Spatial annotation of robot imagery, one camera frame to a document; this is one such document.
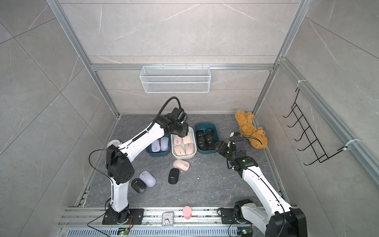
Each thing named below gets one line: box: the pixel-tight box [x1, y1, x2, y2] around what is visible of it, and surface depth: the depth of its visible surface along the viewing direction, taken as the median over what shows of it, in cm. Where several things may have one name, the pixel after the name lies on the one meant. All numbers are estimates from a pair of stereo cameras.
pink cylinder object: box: [182, 205, 192, 220], surface depth 69 cm
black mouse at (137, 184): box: [130, 177, 147, 194], surface depth 83 cm
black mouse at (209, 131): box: [205, 127, 214, 137], surface depth 107 cm
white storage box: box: [170, 126, 197, 160], surface depth 99 cm
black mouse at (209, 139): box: [205, 134, 215, 146], surface depth 100 cm
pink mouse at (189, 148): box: [184, 142, 194, 156], surface depth 97 cm
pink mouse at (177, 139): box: [173, 134, 183, 146], surface depth 103 cm
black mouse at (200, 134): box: [196, 129, 205, 139], surface depth 108 cm
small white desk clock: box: [161, 211, 175, 227], surface depth 73 cm
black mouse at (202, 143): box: [196, 136, 207, 151], surface depth 97 cm
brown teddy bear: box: [234, 109, 268, 149], surface depth 101 cm
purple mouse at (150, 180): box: [139, 170, 157, 188], surface depth 85 cm
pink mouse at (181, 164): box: [172, 159, 190, 172], surface depth 91 cm
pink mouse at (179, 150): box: [173, 145, 186, 157], surface depth 97 cm
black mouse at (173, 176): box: [168, 167, 180, 185], surface depth 87 cm
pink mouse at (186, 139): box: [182, 133, 191, 145], surface depth 103 cm
